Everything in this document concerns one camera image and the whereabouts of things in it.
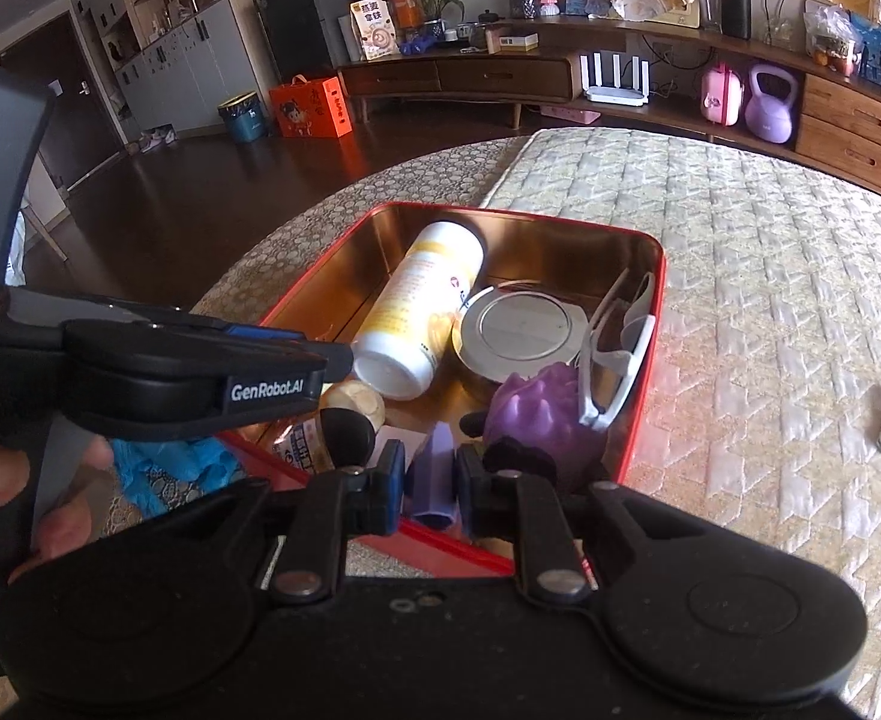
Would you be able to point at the purple kettlebell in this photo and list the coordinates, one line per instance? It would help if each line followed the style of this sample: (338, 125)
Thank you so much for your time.
(769, 116)

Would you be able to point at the white sunglasses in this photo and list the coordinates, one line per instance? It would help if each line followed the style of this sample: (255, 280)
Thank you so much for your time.
(613, 360)

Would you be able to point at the table with white cloth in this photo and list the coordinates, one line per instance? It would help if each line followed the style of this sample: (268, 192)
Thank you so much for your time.
(43, 217)

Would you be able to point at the clear plastic bag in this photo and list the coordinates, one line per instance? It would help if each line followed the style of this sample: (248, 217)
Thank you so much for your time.
(830, 37)

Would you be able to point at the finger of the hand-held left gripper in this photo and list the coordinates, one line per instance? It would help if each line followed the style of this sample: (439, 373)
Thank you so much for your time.
(298, 356)

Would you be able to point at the wooden TV cabinet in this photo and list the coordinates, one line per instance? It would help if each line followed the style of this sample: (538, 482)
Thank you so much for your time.
(485, 79)

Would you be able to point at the small purple silicone piece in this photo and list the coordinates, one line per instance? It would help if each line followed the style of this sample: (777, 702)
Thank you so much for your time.
(434, 480)

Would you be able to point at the white and yellow bottle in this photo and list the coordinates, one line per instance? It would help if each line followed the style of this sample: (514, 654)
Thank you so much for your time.
(418, 300)

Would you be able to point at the cereal box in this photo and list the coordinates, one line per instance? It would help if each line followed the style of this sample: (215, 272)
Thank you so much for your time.
(375, 30)

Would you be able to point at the orange paper bag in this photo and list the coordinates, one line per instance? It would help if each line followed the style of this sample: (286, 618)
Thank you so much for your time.
(407, 4)

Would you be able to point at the orange gift box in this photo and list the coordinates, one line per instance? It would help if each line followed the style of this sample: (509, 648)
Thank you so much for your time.
(309, 109)

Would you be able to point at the blue trash can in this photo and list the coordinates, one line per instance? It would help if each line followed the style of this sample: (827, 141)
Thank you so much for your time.
(244, 120)

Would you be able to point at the black fridge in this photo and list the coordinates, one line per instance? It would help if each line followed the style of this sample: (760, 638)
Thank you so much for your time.
(302, 22)

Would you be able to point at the round tin with silver lid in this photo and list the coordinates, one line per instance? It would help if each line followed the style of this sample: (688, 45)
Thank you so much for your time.
(523, 330)

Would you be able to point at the dark wooden door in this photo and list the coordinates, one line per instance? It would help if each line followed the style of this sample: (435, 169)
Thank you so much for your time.
(65, 112)

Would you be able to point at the red rectangular tin box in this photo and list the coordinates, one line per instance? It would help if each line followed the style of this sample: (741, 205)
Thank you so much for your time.
(545, 247)

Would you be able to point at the black speaker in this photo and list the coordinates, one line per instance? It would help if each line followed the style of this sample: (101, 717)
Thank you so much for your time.
(736, 11)

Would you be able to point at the person's left hand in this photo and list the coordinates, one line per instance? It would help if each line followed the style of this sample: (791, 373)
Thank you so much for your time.
(5, 472)

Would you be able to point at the white and yellow box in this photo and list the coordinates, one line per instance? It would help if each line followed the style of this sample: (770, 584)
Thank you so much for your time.
(514, 40)

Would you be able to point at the blue printed box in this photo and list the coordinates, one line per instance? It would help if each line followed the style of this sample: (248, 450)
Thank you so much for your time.
(872, 52)

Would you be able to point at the small bottle with beige cap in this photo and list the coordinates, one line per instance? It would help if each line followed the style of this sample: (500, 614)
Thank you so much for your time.
(354, 399)

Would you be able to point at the grey wall cabinets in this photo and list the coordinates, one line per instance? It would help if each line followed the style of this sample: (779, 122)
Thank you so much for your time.
(193, 67)

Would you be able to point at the quilted mattress pad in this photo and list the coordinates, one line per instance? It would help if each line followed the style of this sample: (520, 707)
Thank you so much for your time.
(748, 277)

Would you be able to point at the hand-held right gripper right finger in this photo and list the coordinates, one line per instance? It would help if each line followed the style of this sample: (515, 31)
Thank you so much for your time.
(472, 491)

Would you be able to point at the white router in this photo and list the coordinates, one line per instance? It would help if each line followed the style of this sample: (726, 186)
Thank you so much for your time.
(614, 94)

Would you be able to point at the small potted plant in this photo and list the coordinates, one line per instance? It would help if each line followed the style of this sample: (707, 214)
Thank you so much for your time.
(440, 7)

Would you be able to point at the dark teapot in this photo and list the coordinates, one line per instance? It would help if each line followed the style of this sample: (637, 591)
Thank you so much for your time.
(490, 18)

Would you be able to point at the flat pink box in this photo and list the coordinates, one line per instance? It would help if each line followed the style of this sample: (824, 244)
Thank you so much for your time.
(572, 115)

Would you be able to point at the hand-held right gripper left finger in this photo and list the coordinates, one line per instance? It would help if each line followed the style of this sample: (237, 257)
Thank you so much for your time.
(389, 491)

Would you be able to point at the pink toy suitcase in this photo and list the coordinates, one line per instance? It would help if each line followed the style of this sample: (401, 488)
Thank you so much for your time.
(722, 97)

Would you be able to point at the pair of shoes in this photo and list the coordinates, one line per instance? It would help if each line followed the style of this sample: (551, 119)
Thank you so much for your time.
(157, 139)

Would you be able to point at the purple silicone massage brush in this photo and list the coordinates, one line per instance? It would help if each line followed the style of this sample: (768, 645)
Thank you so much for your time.
(542, 420)

